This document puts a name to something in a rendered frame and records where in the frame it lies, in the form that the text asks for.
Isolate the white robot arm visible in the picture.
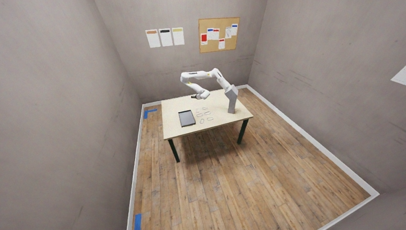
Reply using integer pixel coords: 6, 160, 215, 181
180, 69, 231, 100

